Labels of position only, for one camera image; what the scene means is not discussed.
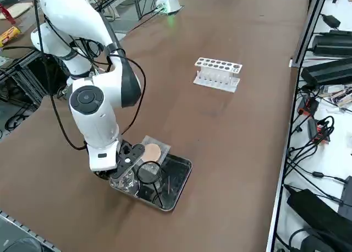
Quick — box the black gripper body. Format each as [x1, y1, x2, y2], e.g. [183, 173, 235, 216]
[118, 140, 146, 161]

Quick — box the glass alcohol lamp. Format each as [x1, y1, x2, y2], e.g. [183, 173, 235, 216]
[112, 168, 139, 193]

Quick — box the black wire tripod stand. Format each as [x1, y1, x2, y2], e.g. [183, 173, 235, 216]
[136, 160, 172, 209]

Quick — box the stainless steel tray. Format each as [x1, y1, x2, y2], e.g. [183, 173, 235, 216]
[109, 152, 193, 212]

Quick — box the white test tube rack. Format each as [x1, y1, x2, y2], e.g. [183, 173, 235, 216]
[192, 57, 244, 93]

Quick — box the yellow snack packet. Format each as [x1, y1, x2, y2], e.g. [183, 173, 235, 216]
[0, 25, 23, 48]

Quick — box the black and orange adapter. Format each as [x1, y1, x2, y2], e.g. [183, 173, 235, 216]
[298, 94, 320, 117]
[307, 118, 332, 145]

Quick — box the wooden board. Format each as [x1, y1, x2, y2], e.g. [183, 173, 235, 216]
[0, 1, 33, 19]

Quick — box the large dark power adapter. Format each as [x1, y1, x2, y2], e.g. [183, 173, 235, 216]
[300, 57, 352, 87]

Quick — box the black ribbed power adapter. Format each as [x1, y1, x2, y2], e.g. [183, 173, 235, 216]
[311, 34, 352, 58]

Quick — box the small black power adapter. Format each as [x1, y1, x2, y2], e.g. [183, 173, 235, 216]
[321, 14, 342, 29]

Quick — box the wire gauze with ceramic centre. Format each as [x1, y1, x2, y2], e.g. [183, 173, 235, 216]
[140, 135, 172, 165]

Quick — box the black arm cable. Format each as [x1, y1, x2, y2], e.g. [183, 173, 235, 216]
[32, 0, 147, 151]

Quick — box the aluminium camera post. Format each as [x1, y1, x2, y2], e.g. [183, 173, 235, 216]
[289, 0, 331, 69]

